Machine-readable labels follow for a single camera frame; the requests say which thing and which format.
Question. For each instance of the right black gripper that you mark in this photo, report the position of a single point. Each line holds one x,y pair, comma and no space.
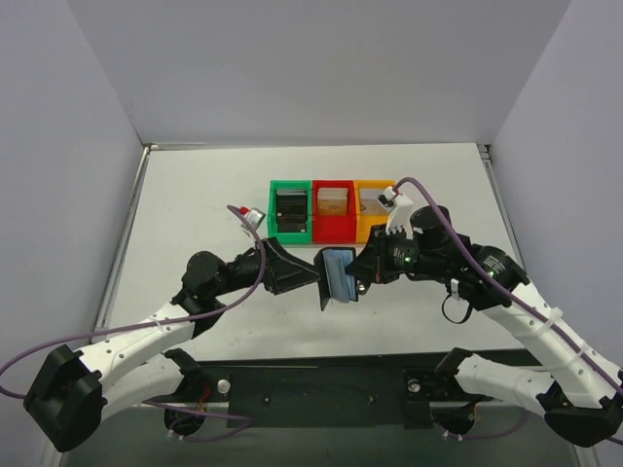
380,259

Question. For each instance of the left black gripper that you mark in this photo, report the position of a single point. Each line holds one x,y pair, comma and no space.
271,266

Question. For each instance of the black leather card holder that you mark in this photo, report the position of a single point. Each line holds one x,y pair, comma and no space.
323,291

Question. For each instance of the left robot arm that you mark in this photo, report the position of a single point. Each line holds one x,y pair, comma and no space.
75,389

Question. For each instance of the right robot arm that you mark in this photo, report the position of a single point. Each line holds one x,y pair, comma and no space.
577,392

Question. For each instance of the grey cards stack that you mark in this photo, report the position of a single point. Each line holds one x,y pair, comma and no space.
369,202

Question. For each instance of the black card holders stack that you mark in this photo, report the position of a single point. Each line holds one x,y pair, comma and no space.
291,210

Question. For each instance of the beige cards stack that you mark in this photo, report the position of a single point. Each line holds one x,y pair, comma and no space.
332,201

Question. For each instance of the green plastic bin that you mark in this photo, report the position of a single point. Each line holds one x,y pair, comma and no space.
295,238

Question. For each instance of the red plastic bin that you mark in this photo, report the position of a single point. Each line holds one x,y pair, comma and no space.
334,229

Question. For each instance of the yellow plastic bin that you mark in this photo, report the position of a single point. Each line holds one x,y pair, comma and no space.
364,223

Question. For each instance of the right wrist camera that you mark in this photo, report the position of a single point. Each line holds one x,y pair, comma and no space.
399,208

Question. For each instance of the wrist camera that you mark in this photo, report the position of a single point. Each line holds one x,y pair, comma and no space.
399,208
253,218

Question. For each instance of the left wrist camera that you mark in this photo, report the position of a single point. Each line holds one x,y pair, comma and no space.
253,218

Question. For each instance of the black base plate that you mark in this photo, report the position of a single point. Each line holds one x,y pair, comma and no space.
326,392

